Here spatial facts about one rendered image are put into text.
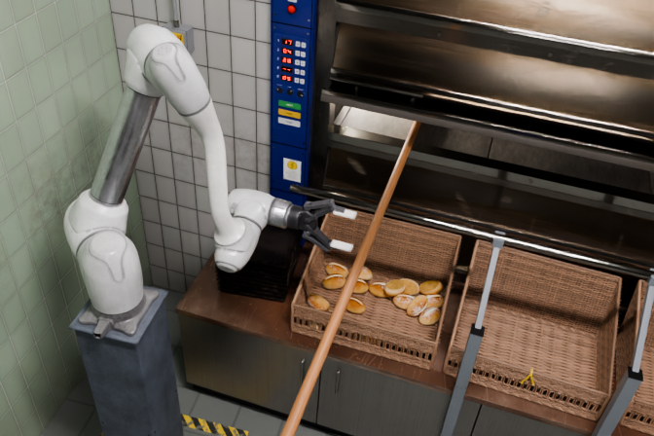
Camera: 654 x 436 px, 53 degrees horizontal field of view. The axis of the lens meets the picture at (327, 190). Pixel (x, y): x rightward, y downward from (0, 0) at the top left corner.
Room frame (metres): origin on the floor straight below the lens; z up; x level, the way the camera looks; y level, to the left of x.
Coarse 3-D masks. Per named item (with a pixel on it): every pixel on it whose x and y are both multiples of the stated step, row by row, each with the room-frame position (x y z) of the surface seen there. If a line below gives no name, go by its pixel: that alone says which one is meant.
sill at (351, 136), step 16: (336, 128) 2.17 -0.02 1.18; (352, 128) 2.18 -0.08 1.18; (352, 144) 2.12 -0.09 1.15; (368, 144) 2.11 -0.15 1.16; (384, 144) 2.09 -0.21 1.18; (400, 144) 2.09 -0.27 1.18; (416, 144) 2.10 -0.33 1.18; (432, 160) 2.04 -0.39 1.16; (448, 160) 2.02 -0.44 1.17; (464, 160) 2.02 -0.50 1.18; (480, 160) 2.03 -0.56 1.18; (496, 176) 1.97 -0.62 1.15; (512, 176) 1.96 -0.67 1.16; (528, 176) 1.95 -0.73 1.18; (544, 176) 1.95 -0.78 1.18; (560, 176) 1.96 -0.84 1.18; (560, 192) 1.91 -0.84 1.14; (576, 192) 1.90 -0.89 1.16; (592, 192) 1.89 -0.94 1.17; (608, 192) 1.88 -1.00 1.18; (624, 192) 1.89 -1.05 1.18; (640, 192) 1.90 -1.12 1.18; (640, 208) 1.84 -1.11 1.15
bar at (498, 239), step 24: (312, 192) 1.77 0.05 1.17; (408, 216) 1.68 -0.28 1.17; (504, 240) 1.60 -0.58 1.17; (528, 240) 1.60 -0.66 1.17; (600, 264) 1.52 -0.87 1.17; (624, 264) 1.52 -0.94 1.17; (648, 288) 1.47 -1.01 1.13; (480, 312) 1.45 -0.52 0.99; (648, 312) 1.41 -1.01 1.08; (480, 336) 1.38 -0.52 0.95; (456, 384) 1.39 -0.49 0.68; (624, 384) 1.26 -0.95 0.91; (456, 408) 1.38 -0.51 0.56; (624, 408) 1.25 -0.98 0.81; (600, 432) 1.26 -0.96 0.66
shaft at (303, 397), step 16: (416, 128) 2.17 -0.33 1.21; (400, 160) 1.95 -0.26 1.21; (384, 192) 1.76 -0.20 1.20; (384, 208) 1.67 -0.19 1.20; (368, 240) 1.51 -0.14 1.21; (352, 272) 1.36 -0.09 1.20; (352, 288) 1.31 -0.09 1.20; (336, 304) 1.25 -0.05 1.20; (336, 320) 1.18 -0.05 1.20; (320, 352) 1.07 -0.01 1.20; (320, 368) 1.03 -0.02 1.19; (304, 384) 0.97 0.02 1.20; (304, 400) 0.93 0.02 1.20; (288, 432) 0.84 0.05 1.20
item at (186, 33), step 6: (168, 24) 2.29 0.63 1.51; (180, 24) 2.29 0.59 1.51; (174, 30) 2.24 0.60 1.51; (180, 30) 2.24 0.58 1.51; (186, 30) 2.25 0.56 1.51; (192, 30) 2.28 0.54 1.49; (180, 36) 2.23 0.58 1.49; (186, 36) 2.24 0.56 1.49; (192, 36) 2.28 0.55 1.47; (186, 42) 2.23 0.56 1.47; (192, 42) 2.28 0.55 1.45; (186, 48) 2.23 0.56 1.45; (192, 48) 2.27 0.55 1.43
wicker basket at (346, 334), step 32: (352, 224) 2.06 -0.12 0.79; (384, 224) 2.04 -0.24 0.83; (320, 256) 1.98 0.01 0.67; (416, 256) 1.97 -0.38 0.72; (320, 288) 1.88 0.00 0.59; (448, 288) 1.74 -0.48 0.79; (320, 320) 1.62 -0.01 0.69; (352, 320) 1.60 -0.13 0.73; (384, 320) 1.73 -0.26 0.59; (416, 320) 1.75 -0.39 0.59; (384, 352) 1.57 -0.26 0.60; (416, 352) 1.54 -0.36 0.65
